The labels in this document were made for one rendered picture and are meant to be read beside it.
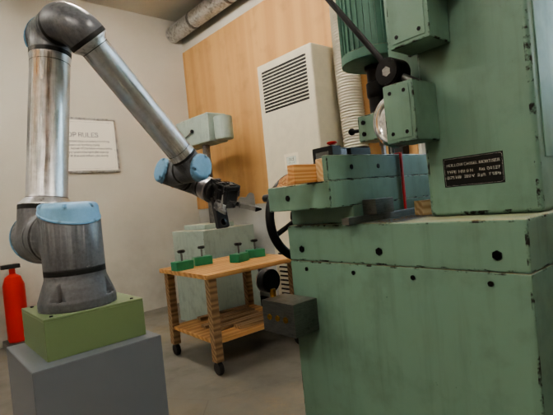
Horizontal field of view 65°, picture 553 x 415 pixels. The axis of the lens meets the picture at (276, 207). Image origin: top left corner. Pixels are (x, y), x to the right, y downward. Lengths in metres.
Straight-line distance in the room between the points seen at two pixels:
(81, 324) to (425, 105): 0.92
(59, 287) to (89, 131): 2.86
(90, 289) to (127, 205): 2.85
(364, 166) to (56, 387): 0.85
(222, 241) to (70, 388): 2.25
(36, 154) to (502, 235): 1.18
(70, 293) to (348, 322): 0.67
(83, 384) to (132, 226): 2.95
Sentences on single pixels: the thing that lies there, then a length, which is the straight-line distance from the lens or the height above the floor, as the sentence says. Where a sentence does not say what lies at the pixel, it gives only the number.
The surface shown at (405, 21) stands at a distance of 0.96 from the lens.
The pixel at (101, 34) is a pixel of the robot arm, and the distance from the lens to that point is 1.40.
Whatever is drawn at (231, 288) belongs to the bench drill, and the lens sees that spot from 3.33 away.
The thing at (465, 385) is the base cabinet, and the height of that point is 0.50.
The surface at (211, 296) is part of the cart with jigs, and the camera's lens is 2.27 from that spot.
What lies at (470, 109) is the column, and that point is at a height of 1.01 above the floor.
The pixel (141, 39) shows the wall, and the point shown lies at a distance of 4.42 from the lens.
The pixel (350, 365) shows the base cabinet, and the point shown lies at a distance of 1.07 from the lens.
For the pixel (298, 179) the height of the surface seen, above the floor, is 0.91.
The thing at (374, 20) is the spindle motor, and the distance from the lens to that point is 1.17.
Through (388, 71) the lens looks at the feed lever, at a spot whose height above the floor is 1.12.
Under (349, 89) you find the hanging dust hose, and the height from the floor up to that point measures 1.48.
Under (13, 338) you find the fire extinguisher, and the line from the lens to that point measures 3.68.
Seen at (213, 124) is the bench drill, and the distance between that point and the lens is 3.34.
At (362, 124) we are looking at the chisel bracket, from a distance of 1.18.
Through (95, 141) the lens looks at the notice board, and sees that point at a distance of 3.97.
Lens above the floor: 0.87
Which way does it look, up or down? 1 degrees down
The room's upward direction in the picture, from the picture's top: 6 degrees counter-clockwise
